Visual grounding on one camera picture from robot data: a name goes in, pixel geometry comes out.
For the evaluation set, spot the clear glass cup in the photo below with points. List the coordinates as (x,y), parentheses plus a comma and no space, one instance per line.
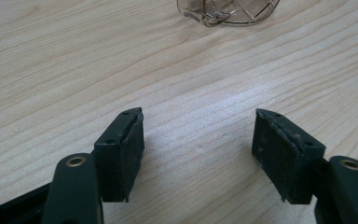
(230,14)

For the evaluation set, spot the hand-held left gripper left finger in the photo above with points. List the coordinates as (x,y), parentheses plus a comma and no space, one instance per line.
(127,155)

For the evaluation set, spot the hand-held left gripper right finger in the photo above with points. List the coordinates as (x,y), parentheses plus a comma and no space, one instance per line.
(276,155)

